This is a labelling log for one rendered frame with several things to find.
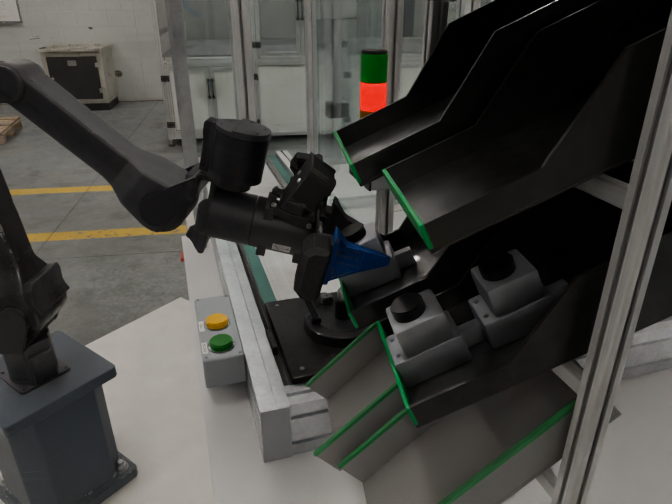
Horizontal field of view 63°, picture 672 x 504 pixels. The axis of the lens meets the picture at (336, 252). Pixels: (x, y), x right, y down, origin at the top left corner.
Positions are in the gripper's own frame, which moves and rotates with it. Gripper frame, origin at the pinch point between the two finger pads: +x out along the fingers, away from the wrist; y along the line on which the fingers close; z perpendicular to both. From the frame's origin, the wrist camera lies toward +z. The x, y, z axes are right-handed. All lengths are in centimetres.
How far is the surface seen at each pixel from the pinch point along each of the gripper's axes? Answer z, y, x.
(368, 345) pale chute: -16.4, 3.7, 6.2
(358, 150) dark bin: 10.1, 2.0, -2.8
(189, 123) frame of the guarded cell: -23, 99, -38
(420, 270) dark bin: -0.4, -2.1, 7.3
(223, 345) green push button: -33.4, 18.4, -13.4
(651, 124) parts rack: 23.5, -22.2, 11.0
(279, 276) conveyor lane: -39, 53, -5
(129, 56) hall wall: -173, 783, -260
